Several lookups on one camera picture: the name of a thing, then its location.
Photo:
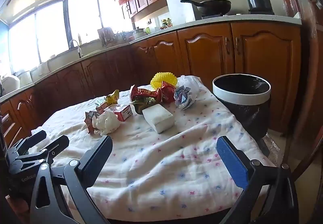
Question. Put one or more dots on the yellow foam fruit net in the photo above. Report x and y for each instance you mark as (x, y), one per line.
(161, 79)

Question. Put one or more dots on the red and gold wrapper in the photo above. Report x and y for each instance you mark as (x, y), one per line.
(145, 93)

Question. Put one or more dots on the red and white carton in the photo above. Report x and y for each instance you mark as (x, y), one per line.
(121, 111)

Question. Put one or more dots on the black gas stove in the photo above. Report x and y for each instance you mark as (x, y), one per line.
(262, 11)

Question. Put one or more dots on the yellow torn snack packet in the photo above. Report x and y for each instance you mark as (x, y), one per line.
(113, 97)

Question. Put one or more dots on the small green wrapper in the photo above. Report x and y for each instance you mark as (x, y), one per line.
(100, 101)

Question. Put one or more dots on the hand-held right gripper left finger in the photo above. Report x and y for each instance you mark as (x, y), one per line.
(101, 153)

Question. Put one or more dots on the white rimmed bin with black bag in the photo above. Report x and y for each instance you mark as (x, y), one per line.
(239, 99)

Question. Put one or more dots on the brown and red wrapper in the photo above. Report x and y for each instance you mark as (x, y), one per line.
(88, 120)

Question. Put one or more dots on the kitchen window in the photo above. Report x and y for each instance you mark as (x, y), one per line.
(50, 32)

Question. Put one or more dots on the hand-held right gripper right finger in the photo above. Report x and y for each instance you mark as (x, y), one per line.
(232, 163)

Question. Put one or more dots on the wooden door frame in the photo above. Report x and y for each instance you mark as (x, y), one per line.
(307, 37)

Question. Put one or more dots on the patterned paper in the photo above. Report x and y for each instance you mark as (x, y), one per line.
(183, 99)

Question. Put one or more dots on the wooden chair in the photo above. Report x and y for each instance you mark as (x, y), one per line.
(306, 161)

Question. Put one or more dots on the chrome faucet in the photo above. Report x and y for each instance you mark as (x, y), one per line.
(75, 46)

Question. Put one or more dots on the green seasoning bottles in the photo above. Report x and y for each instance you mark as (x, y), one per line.
(166, 23)

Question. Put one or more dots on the red snack wrapper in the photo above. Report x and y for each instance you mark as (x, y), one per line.
(168, 93)

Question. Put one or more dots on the white floral printed blanket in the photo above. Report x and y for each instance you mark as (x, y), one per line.
(156, 163)

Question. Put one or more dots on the white tissue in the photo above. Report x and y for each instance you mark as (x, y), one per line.
(106, 123)

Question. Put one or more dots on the wooden base cabinet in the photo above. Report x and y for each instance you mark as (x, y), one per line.
(207, 50)

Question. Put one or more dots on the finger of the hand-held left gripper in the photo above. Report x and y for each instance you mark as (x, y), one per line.
(30, 142)
(54, 147)

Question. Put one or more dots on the white kitchen countertop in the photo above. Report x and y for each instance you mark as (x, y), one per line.
(252, 19)

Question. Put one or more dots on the dark green wrapper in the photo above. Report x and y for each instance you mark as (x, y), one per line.
(137, 108)

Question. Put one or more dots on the black wok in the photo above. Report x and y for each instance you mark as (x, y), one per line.
(214, 6)

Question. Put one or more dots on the white rice cooker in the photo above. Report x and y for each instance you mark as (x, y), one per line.
(10, 85)

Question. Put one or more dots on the white lidded pot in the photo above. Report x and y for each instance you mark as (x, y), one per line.
(139, 33)

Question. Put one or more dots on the white foam block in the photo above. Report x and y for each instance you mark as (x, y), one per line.
(159, 117)

